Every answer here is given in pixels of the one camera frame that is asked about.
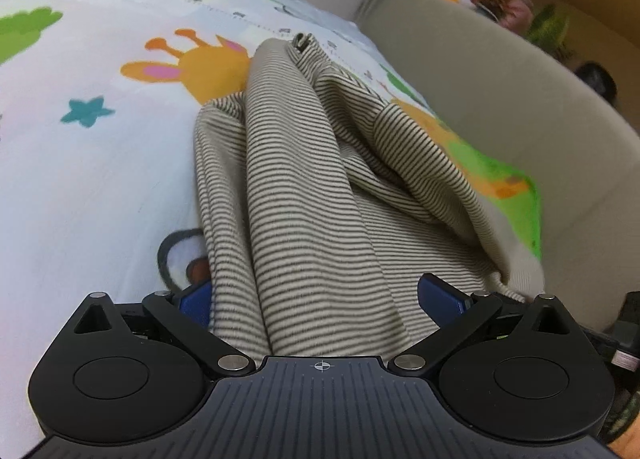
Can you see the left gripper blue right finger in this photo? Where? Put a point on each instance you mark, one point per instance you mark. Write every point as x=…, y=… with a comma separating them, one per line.
x=460, y=318

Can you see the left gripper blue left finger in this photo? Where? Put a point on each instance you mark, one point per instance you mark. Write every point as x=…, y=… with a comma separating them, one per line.
x=183, y=319

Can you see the beige striped knit sweater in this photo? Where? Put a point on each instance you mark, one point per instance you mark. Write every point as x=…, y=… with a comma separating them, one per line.
x=323, y=203

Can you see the beige padded headboard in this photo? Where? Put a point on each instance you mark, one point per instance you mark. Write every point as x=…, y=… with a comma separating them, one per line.
x=513, y=102

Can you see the colourful cartoon animal play mat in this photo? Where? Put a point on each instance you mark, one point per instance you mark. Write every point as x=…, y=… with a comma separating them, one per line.
x=99, y=100

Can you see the black round object on shelf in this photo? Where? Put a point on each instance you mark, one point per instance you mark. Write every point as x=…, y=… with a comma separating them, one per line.
x=598, y=79

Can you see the green leafed plant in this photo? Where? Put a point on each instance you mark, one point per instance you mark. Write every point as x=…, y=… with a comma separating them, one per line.
x=548, y=31

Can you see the red leafed potted plant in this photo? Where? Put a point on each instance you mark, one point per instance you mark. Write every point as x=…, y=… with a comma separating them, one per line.
x=513, y=15

